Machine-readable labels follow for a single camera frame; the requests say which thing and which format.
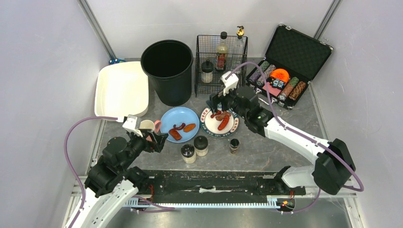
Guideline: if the orange nugget toy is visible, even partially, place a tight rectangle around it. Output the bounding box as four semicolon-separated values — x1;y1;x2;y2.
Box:
183;123;196;133

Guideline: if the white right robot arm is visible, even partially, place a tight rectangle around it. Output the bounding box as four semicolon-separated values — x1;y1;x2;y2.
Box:
206;86;355;195

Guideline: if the sauce bottle red label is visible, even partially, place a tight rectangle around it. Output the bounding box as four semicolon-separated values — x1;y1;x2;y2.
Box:
215;31;229;72

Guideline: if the pink handled cream mug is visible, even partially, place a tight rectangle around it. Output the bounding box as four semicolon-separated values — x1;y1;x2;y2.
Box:
139;120;162;133

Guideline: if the black poker chip case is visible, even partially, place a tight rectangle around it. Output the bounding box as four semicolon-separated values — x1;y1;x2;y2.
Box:
245;24;334;109

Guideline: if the blue toy car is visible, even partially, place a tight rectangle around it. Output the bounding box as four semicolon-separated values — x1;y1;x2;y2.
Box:
109;58;126;65

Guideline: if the green brown chip roll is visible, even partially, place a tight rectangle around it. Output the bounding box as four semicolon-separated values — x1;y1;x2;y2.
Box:
278;77;299;101

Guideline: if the white patterned rim plate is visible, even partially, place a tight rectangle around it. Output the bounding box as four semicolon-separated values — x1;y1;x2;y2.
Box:
199;106;240;138

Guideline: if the brown steak piece toy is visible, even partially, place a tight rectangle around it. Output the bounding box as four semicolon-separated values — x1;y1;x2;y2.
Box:
215;111;231;121

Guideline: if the spice jar black lid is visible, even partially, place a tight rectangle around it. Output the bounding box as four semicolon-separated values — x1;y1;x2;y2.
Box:
201;59;214;83
181;144;197;164
193;135;208;157

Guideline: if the orange round toy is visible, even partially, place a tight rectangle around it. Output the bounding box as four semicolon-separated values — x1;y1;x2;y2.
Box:
270;68;290;83

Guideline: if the brown poker chip roll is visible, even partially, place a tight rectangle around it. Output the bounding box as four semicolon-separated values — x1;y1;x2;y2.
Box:
288;81;307;101

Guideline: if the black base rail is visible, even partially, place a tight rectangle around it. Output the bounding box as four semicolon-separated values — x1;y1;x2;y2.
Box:
138;170;306;204

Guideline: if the blue dice box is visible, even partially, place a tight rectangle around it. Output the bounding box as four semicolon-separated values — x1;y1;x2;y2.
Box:
272;79;285;89

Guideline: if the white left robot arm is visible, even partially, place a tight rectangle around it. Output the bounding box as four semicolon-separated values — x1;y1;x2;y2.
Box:
66;129;168;228

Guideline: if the red sausage toy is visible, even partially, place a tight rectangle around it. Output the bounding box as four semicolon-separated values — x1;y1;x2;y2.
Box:
218;115;230;131

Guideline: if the brown octopus tentacle toy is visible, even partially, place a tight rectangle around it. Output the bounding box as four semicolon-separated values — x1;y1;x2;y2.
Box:
173;123;186;131

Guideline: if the pink poker chip roll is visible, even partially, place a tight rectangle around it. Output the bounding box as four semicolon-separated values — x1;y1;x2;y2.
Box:
256;64;276;87

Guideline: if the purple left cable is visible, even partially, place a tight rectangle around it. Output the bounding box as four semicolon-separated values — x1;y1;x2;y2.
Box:
64;116;125;228

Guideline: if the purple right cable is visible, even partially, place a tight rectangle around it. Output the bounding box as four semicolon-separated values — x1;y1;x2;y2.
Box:
224;61;365;192

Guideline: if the red-brown meat roll toy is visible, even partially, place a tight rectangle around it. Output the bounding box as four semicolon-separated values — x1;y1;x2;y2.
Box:
168;129;182;141

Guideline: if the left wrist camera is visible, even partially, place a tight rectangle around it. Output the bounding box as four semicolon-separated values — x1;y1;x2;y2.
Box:
122;114;143;137

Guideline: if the clear bottle gold pump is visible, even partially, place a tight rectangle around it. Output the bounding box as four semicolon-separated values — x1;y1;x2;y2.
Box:
231;25;244;70

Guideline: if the purple cable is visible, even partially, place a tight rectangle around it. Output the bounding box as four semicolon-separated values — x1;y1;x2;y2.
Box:
224;61;365;192
64;116;125;228

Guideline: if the black wire basket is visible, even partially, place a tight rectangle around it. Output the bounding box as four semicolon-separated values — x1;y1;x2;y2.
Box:
194;35;248;96

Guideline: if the white rectangular basin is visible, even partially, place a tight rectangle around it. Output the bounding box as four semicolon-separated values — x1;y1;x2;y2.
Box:
94;61;149;117

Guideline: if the blue plate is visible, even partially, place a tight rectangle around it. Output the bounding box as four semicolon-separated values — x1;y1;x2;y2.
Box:
160;107;200;143

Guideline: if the pink card deck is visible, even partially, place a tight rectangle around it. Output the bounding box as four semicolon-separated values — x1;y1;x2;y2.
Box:
263;83;282;96

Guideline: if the small dark spice jar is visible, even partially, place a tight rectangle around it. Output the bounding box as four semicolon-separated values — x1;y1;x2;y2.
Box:
230;139;240;155

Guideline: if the black trash bin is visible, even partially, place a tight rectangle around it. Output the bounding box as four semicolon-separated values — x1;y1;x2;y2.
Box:
140;39;193;106

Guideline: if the green poker chip roll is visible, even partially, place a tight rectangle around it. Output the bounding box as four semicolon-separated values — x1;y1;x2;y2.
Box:
248;60;270;83

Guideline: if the red drumstick toy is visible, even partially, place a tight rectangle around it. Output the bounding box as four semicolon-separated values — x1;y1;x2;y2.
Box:
211;110;221;118

